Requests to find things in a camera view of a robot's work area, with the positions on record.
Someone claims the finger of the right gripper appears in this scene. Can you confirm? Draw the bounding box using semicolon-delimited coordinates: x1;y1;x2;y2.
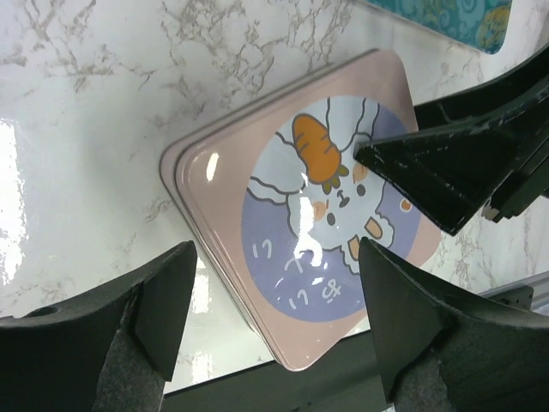
355;132;517;235

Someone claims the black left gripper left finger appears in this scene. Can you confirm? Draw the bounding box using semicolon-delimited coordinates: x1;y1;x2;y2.
1;241;197;411

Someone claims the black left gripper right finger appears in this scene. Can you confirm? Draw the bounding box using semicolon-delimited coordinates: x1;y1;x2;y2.
359;238;548;411

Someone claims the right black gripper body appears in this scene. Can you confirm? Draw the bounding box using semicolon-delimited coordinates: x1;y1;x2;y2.
414;47;548;222

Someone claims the silver tin lid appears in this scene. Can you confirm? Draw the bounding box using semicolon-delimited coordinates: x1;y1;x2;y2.
161;50;441;371

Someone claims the teal floral tray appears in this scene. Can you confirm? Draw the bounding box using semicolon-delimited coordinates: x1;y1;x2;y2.
369;0;512;54

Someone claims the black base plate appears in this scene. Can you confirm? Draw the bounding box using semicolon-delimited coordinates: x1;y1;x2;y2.
162;287;535;412

